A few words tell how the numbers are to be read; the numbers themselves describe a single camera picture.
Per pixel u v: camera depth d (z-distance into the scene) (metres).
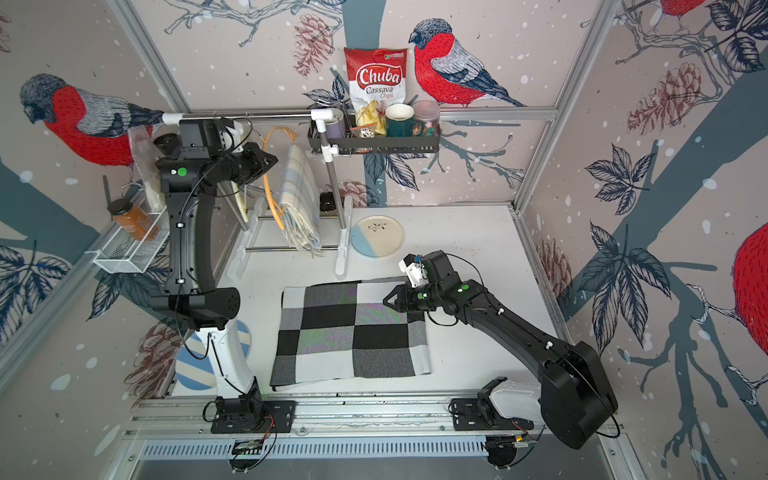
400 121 0.81
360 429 0.73
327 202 1.18
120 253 0.68
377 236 1.11
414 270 0.74
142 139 0.72
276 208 0.71
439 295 0.61
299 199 0.82
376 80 0.78
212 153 0.57
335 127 0.81
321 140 0.79
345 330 0.88
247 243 1.07
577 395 0.40
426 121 0.86
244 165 0.64
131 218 0.66
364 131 0.85
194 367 0.82
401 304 0.71
